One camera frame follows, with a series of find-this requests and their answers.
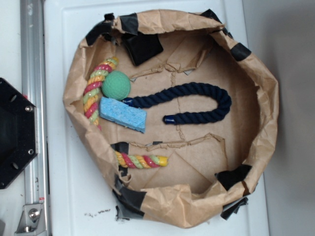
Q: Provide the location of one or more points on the light blue sponge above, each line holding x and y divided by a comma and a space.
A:
122, 114

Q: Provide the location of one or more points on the brown paper bag bin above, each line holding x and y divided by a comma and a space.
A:
212, 108

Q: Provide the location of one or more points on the green ball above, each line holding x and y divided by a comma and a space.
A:
116, 85

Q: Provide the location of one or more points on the white plastic tray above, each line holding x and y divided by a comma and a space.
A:
82, 204

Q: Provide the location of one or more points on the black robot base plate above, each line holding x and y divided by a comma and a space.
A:
17, 133

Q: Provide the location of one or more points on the aluminium rail frame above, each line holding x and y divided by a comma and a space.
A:
36, 174

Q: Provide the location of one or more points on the metal corner bracket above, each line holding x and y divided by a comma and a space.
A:
32, 221

